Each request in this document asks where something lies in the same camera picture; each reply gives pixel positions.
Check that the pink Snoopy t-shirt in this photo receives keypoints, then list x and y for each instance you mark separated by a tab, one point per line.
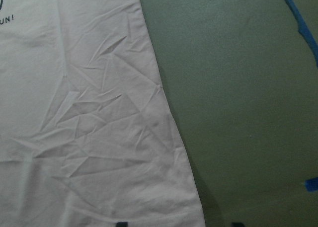
87	138

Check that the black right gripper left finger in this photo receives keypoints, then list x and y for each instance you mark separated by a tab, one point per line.
122	224

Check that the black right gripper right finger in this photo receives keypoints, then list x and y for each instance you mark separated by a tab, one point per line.
237	224

